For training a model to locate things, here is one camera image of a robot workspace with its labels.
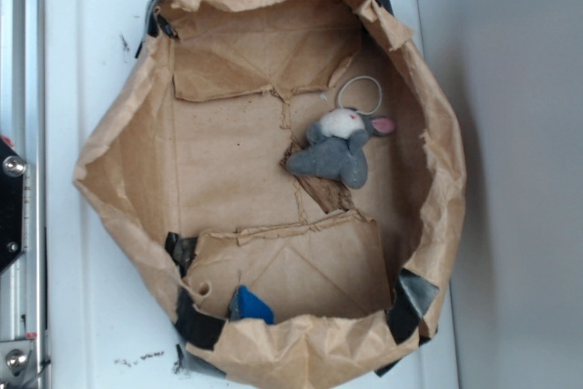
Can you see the gray plush bunny toy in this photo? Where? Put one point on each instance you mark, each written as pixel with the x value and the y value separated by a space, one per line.
pixel 337 139

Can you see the brown paper bag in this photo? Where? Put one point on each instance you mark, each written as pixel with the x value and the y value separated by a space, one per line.
pixel 197 141

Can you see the black tape inside bag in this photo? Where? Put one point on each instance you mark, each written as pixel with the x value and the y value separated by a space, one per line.
pixel 181 250

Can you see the blue object in bag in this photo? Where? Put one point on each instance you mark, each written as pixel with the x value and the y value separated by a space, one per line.
pixel 246 305

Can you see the black tape bottom right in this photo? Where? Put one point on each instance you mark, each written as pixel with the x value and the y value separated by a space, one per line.
pixel 413 298

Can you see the black tape bottom left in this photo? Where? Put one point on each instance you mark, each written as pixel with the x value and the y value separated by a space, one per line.
pixel 200 330

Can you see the black tape top right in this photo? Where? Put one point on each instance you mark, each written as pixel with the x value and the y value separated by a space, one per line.
pixel 386 5

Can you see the black tape top left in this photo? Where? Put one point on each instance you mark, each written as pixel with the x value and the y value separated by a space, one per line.
pixel 155 23

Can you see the black bracket with bolt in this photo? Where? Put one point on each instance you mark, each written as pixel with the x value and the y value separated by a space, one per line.
pixel 12 186

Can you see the metal frame rail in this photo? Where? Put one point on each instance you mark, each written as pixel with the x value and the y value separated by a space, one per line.
pixel 23 284

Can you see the silver bolt bracket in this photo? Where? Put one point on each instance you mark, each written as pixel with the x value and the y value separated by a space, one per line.
pixel 16 358

